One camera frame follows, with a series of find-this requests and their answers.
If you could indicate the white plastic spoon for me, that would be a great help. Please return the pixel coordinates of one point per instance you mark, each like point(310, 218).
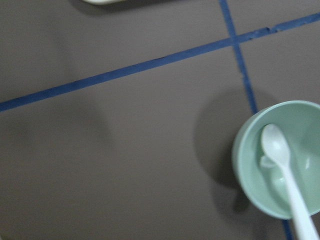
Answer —
point(277, 150)

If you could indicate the mint green bowl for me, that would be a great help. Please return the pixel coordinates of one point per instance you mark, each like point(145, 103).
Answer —
point(260, 179)

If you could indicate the cream rabbit tray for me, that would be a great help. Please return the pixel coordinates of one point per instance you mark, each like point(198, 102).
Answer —
point(102, 2)

